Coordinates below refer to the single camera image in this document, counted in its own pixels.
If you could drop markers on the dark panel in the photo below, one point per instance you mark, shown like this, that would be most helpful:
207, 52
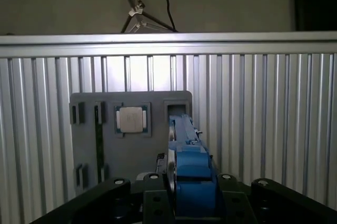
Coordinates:
316, 0

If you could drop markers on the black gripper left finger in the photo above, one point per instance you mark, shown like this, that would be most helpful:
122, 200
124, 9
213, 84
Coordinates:
105, 197

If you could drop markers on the silver CPU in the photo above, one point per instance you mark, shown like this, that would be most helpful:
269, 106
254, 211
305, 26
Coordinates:
130, 118

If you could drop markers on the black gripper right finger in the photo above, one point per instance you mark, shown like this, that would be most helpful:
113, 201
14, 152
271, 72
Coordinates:
276, 203

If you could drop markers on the hard disk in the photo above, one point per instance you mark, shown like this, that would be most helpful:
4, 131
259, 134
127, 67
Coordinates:
193, 168

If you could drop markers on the tripod with white clips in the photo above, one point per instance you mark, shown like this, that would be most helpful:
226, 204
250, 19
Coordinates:
136, 10

